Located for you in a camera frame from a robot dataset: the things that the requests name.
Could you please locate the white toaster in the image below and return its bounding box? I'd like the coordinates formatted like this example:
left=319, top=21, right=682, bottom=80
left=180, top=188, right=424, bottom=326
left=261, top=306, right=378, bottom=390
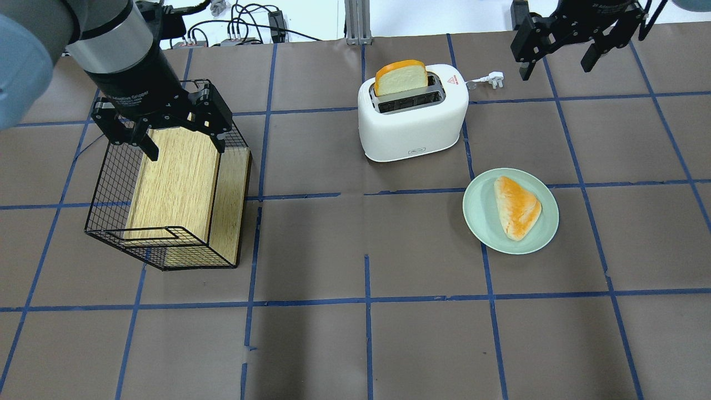
left=358, top=64, right=469, bottom=162

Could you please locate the light green plate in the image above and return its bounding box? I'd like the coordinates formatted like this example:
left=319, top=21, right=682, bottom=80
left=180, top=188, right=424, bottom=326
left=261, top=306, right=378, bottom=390
left=462, top=168, right=559, bottom=254

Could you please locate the wooden board box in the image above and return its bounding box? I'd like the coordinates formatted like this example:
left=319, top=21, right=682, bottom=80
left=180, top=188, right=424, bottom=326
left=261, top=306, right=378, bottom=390
left=121, top=128, right=251, bottom=270

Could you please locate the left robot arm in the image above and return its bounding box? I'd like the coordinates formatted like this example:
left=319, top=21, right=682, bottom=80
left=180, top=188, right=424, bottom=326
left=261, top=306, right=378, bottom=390
left=1, top=1, right=234, bottom=161

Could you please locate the black cables bundle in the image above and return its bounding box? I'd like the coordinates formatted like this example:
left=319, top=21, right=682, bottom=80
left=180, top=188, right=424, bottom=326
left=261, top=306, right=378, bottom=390
left=167, top=0, right=323, bottom=48

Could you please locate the white toaster plug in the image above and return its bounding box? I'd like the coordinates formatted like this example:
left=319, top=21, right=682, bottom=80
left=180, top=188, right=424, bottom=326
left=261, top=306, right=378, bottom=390
left=465, top=71, right=504, bottom=89

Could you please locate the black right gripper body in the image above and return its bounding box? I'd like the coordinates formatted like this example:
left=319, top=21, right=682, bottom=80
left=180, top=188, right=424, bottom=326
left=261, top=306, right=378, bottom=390
left=551, top=1, right=645, bottom=46

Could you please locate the aluminium frame post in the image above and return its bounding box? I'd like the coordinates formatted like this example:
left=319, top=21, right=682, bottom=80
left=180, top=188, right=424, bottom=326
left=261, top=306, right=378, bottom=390
left=344, top=0, right=373, bottom=46

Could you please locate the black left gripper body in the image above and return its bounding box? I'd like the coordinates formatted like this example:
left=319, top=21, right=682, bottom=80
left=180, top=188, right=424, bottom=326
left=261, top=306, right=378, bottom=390
left=87, top=51, right=224, bottom=124

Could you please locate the bread slice in toaster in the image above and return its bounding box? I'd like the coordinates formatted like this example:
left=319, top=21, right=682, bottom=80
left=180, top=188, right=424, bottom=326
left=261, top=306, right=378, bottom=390
left=374, top=60, right=428, bottom=98

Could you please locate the black wire basket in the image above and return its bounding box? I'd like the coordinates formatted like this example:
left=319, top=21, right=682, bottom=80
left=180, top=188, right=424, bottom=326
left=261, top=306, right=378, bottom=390
left=84, top=79, right=252, bottom=272

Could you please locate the triangular bread on plate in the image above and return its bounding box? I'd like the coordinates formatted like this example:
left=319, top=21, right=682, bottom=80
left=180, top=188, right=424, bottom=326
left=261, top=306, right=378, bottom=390
left=494, top=176, right=543, bottom=242

